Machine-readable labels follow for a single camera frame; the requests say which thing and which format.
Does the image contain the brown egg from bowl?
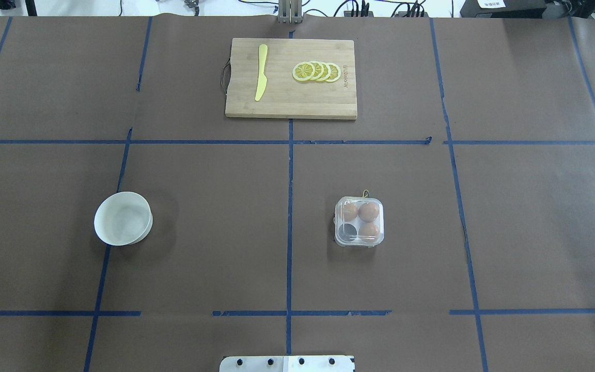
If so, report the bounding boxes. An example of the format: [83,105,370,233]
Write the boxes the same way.
[340,202,358,222]

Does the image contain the clear plastic egg box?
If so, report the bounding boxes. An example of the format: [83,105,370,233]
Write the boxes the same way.
[333,189,385,248]

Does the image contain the brown egg in box rear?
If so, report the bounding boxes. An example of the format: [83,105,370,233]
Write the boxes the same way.
[357,201,380,222]

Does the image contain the brown egg in box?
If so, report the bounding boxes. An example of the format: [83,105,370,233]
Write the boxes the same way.
[358,222,381,245]
[357,201,380,222]

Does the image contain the brown egg in box front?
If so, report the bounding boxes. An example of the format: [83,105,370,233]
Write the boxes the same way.
[358,222,381,245]

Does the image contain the wooden cutting board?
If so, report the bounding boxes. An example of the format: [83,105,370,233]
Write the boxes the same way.
[225,38,357,120]

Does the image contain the yellow plastic knife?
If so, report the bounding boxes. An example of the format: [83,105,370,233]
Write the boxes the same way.
[255,44,269,102]

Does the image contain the lemon slice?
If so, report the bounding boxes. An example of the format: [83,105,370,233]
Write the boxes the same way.
[316,62,331,82]
[291,62,316,82]
[324,62,341,83]
[308,60,324,81]

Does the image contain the white bowl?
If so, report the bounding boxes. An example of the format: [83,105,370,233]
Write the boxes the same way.
[93,192,153,246]

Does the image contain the aluminium frame post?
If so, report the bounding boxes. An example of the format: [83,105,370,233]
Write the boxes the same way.
[278,0,304,24]

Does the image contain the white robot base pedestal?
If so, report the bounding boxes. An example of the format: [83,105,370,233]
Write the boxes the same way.
[219,355,356,371]

